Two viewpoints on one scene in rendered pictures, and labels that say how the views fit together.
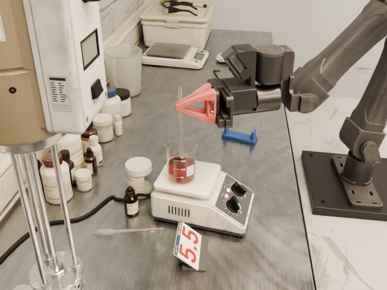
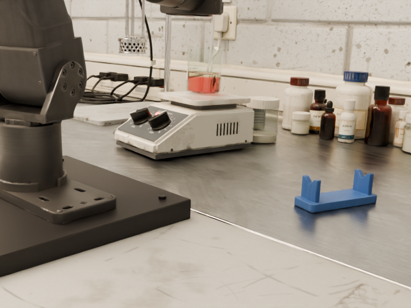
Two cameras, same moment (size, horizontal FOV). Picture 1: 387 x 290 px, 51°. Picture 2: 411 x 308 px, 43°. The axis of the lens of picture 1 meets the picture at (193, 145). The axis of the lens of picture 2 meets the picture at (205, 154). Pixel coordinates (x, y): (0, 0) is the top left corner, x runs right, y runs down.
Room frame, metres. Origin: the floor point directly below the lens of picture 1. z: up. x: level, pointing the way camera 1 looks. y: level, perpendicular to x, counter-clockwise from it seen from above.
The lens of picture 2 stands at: (1.25, -0.69, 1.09)
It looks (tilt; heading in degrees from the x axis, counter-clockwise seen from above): 13 degrees down; 127
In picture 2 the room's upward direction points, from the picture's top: 2 degrees clockwise
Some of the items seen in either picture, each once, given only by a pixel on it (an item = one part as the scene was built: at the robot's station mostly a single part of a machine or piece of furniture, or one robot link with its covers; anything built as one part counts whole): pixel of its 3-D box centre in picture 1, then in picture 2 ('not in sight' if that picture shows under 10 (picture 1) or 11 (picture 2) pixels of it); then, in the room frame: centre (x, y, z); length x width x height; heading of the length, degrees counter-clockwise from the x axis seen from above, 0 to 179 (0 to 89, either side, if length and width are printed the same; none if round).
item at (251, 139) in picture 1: (239, 133); (337, 189); (1.02, -0.13, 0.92); 0.10 x 0.03 x 0.04; 66
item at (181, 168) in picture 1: (179, 162); (205, 71); (0.69, 0.03, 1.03); 0.07 x 0.06 x 0.08; 81
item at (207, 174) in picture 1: (188, 176); (203, 97); (0.70, 0.01, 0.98); 0.12 x 0.12 x 0.01; 75
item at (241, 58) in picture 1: (235, 73); not in sight; (0.73, -0.08, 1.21); 0.07 x 0.06 x 0.11; 13
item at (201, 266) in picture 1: (192, 244); not in sight; (0.57, 0.00, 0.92); 0.09 x 0.06 x 0.04; 176
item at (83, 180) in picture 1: (83, 180); (300, 123); (0.77, 0.25, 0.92); 0.04 x 0.04 x 0.04
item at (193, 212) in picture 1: (199, 194); (190, 123); (0.70, -0.02, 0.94); 0.22 x 0.13 x 0.08; 75
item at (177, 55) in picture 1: (175, 54); not in sight; (1.67, 0.08, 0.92); 0.26 x 0.19 x 0.05; 79
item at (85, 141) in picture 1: (89, 135); (379, 115); (0.92, 0.27, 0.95); 0.04 x 0.04 x 0.11
